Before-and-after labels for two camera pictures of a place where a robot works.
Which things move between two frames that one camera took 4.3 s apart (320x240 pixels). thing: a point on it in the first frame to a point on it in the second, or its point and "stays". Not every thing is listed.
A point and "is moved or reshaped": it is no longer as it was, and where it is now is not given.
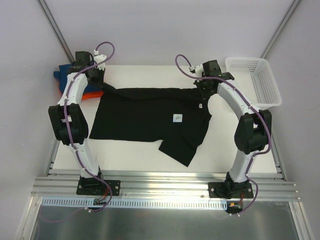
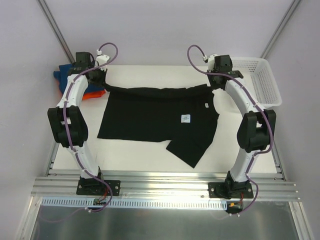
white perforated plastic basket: x=255 y=76 stays
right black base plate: x=218 y=190 stays
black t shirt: x=174 y=118 is moved or reshaped
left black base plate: x=94 y=186 stays
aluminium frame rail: x=267 y=186 stays
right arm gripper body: x=203 y=88 to x=216 y=83
